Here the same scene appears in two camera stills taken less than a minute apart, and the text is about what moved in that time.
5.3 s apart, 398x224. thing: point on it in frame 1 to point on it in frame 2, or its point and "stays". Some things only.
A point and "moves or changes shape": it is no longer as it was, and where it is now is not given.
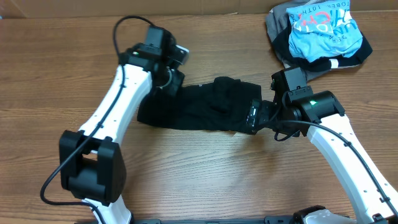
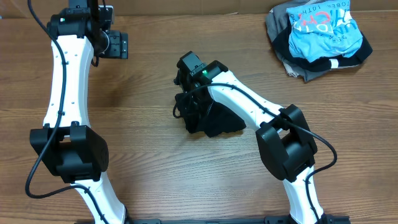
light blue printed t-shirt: x=323 y=30 stays
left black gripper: x=172 y=88 to x=120 y=48
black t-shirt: x=221 y=106 moves or changes shape
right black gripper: x=254 y=115 to x=193 y=111
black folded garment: x=282 y=43 stays
